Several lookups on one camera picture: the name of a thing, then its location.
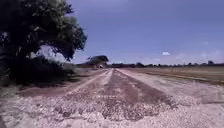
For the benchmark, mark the dark roofed shelter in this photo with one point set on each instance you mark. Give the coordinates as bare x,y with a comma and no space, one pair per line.
98,60

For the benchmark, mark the pale gravel track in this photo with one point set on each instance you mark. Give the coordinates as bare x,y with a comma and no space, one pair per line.
133,100

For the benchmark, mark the distant row of trees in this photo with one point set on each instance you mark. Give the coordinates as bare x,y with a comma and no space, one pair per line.
166,64

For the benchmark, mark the low pale kerb strip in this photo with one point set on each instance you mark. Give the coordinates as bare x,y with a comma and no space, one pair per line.
186,77

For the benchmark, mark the dry grass verge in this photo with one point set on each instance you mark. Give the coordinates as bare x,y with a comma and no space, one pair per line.
40,87

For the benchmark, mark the dry grass field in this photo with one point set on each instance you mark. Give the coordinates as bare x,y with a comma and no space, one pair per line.
190,72

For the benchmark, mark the large dark green tree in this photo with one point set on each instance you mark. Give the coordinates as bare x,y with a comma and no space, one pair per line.
36,33

